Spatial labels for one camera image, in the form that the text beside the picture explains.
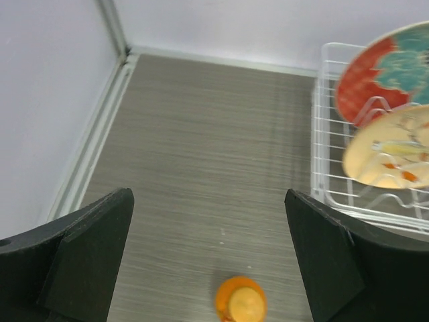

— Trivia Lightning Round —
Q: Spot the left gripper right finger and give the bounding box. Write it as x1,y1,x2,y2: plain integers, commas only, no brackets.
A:
285,189,428,322

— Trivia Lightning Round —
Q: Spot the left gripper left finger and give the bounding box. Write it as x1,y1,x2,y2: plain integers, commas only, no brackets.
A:
1,189,134,321

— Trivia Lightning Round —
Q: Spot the orange juice bottle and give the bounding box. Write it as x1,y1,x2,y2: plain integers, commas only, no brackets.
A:
214,276,267,322

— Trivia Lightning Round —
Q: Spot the orange bottle cap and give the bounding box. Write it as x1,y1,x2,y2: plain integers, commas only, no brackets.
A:
228,287,265,322

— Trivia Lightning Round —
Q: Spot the beige bird plate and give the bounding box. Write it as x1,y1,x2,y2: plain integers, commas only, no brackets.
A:
343,105,428,189

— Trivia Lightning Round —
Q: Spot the red teal floral plate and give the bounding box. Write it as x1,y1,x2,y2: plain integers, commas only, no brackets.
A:
334,21,428,127

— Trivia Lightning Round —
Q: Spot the white wire dish rack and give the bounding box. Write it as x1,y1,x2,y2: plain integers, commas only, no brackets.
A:
310,42,428,236

